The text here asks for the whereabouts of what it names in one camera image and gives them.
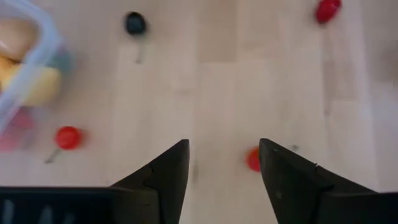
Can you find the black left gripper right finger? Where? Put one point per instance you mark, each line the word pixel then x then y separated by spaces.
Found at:
pixel 292 186

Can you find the red toy strawberry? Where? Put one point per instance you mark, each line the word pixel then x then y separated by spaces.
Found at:
pixel 252 159

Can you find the yellow toy lemon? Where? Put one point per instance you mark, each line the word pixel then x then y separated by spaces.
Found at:
pixel 46 87

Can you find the dark purple toy cherry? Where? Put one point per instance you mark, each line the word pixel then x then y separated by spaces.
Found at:
pixel 135 23

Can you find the red toy cherry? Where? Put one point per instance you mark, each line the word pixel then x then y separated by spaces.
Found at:
pixel 328 11
pixel 67 137

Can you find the clear plastic tupperware container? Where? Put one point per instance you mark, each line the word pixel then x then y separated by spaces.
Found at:
pixel 43 40

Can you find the tan toy potato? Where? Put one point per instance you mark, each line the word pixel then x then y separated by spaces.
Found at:
pixel 15 37

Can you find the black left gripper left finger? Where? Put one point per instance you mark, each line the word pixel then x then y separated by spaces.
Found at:
pixel 161 186

